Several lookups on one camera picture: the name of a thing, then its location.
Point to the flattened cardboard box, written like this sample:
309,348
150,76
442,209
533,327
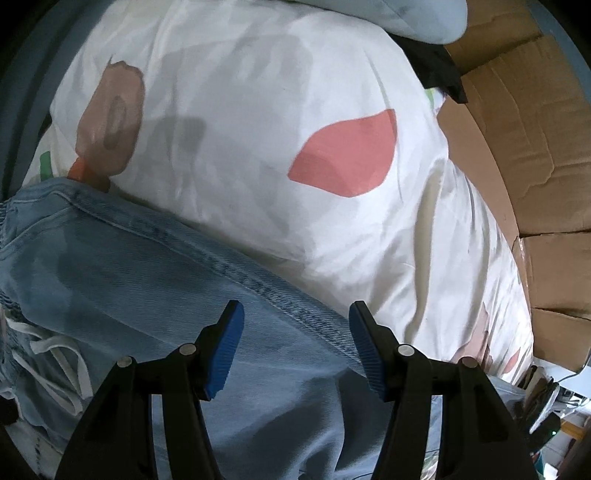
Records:
531,138

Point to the black cloth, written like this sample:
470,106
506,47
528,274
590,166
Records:
438,69

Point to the light blue denim pants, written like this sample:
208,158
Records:
161,286

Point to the cream bear printed blanket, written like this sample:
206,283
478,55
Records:
258,115

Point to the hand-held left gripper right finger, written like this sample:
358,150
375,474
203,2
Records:
367,355

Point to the grey neck pillow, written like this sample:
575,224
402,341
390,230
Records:
415,18

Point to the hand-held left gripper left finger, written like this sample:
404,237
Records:
226,350

